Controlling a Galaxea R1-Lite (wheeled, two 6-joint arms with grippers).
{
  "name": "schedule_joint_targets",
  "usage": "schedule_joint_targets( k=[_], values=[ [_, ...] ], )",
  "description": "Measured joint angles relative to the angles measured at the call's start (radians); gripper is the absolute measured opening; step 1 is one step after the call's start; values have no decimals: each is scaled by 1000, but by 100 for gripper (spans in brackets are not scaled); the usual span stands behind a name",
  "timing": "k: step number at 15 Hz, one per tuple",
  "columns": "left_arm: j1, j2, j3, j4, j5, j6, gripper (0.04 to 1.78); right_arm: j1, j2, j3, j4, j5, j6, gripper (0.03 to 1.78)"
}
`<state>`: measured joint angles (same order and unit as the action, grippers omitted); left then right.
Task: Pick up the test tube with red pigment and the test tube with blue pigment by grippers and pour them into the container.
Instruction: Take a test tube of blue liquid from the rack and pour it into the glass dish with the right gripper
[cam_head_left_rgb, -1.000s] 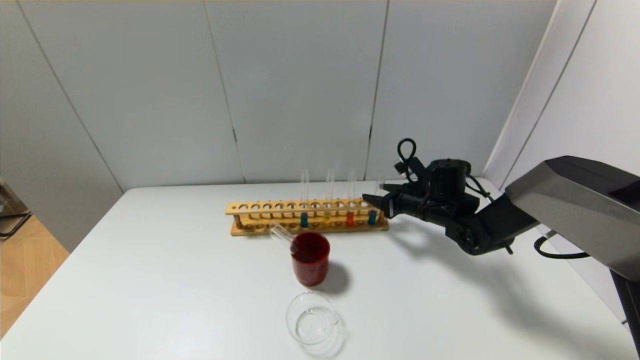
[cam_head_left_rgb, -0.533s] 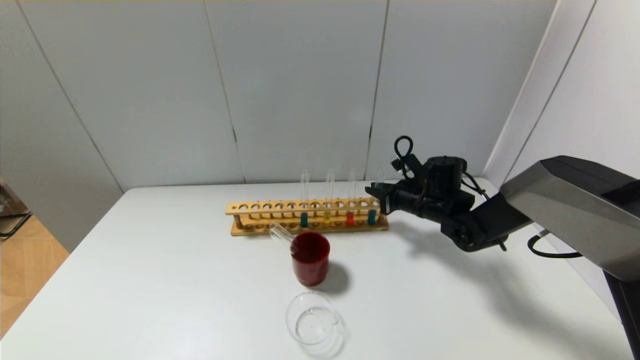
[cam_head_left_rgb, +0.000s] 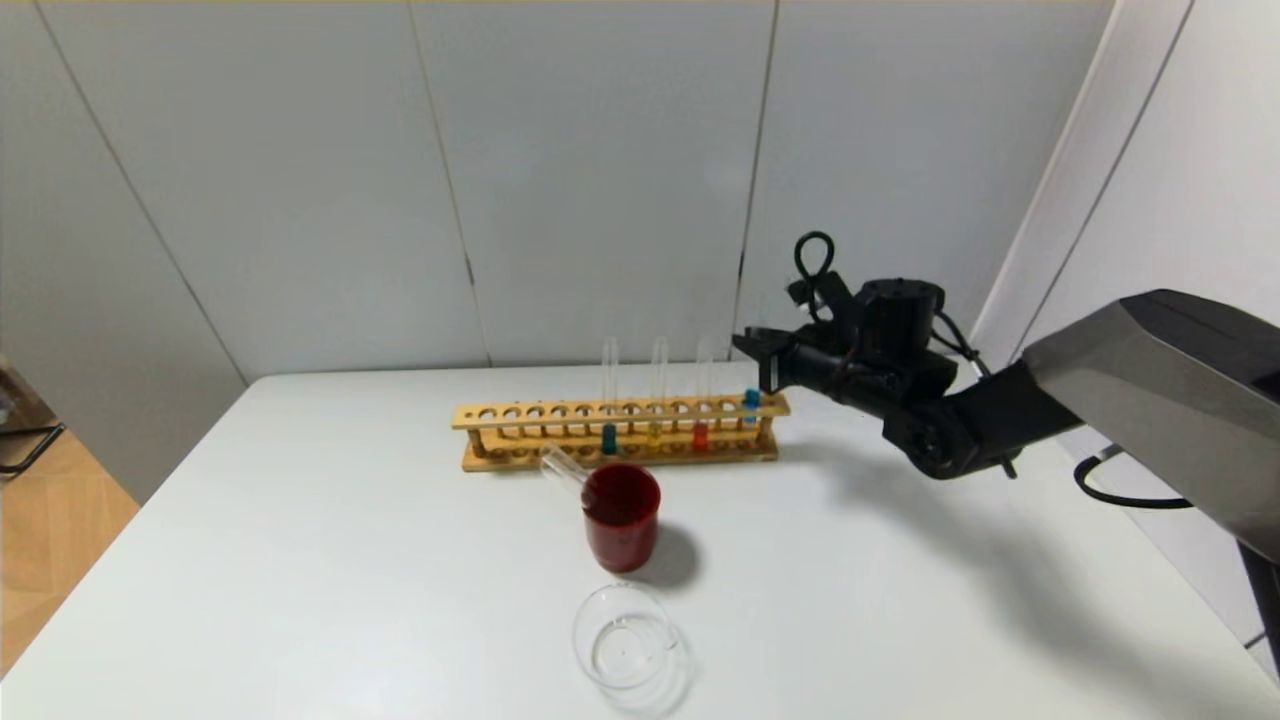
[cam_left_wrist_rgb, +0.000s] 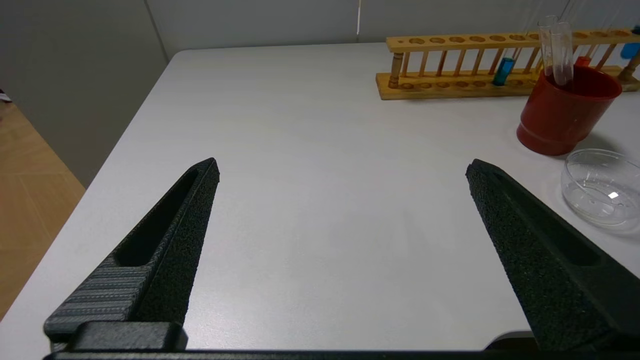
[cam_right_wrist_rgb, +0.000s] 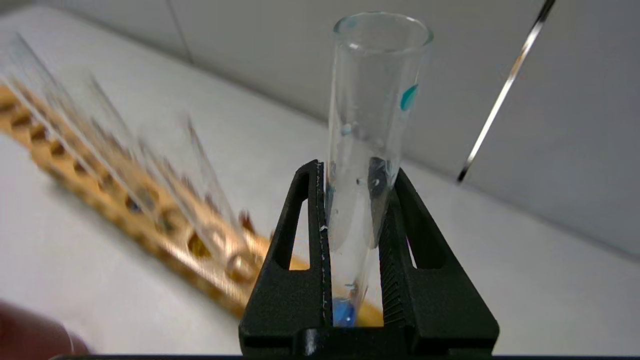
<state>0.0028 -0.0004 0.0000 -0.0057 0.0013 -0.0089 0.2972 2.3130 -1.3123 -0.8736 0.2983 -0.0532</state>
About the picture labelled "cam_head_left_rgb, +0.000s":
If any test tube with yellow pigment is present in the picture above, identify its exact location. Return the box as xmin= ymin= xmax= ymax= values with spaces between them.
xmin=650 ymin=337 xmax=669 ymax=448

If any empty clear test tube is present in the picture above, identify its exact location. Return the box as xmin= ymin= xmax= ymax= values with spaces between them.
xmin=540 ymin=445 xmax=589 ymax=493
xmin=550 ymin=455 xmax=593 ymax=501

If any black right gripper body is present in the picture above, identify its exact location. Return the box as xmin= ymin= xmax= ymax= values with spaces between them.
xmin=758 ymin=334 xmax=859 ymax=401

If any clear glass dish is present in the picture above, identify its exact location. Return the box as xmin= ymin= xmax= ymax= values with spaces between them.
xmin=572 ymin=583 xmax=683 ymax=693

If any test tube with teal pigment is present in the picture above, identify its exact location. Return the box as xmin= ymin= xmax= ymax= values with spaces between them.
xmin=599 ymin=338 xmax=619 ymax=457

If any black camera cable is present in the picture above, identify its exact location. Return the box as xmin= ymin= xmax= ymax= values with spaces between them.
xmin=793 ymin=231 xmax=993 ymax=379

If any red plastic cup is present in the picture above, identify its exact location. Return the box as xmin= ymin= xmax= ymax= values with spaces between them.
xmin=582 ymin=463 xmax=662 ymax=574

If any test tube with red pigment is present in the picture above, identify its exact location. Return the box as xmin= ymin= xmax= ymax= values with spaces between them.
xmin=693 ymin=337 xmax=714 ymax=452

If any dark furniture frame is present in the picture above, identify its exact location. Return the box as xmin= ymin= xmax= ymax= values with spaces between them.
xmin=0 ymin=362 xmax=66 ymax=476

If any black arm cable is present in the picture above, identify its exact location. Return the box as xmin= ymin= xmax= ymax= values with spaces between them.
xmin=1073 ymin=445 xmax=1196 ymax=511

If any wooden test tube rack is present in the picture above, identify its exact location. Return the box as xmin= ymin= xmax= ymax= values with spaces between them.
xmin=452 ymin=393 xmax=790 ymax=473

